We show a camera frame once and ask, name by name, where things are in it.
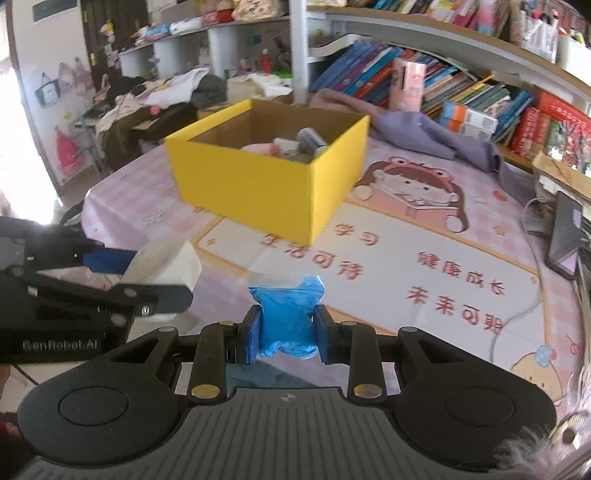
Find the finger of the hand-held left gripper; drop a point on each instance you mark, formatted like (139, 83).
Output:
(166, 300)
(108, 261)

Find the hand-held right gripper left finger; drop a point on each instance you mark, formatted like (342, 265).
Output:
(251, 337)

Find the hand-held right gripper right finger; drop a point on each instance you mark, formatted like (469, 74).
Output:
(323, 337)

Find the small white packet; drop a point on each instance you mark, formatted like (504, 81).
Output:
(161, 263)
(282, 144)

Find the small blue packet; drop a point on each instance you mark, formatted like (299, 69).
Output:
(286, 314)

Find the yellow cardboard box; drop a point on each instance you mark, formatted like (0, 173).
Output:
(254, 189)

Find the pink plush toy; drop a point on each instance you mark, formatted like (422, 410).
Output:
(258, 148)

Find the white and blue can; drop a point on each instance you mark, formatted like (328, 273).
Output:
(311, 138)

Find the pink backpack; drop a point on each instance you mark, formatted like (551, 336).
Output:
(69, 152)

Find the pink printed tablecloth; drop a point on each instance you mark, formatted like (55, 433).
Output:
(415, 221)

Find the black desk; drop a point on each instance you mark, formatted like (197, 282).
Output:
(171, 117)

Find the blue and white tote bag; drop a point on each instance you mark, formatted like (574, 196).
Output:
(47, 92)

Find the white shirt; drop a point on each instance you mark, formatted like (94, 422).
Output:
(178, 87)

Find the dark grey garment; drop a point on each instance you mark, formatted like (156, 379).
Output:
(210, 90)

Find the purple cloth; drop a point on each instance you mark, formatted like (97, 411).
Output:
(429, 134)

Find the cream tissue pack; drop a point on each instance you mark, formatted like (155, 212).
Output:
(258, 85)

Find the orange and white boxes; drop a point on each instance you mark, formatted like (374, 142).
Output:
(468, 121)

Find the black smartphone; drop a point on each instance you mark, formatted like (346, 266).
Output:
(564, 235)

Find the pink carton box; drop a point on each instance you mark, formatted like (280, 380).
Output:
(408, 85)

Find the row of colourful books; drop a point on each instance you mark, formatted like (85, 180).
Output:
(360, 69)

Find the white bookshelf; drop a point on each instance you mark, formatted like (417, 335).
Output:
(298, 55)

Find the cream quilted handbag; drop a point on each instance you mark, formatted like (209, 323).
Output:
(258, 9)

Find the red boxed book set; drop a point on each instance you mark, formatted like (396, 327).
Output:
(554, 124)

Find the row of books under ceiling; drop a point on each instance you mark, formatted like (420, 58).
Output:
(415, 7)

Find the white pen holder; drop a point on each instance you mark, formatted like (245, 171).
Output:
(538, 34)

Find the white storage box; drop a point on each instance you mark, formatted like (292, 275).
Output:
(575, 55)

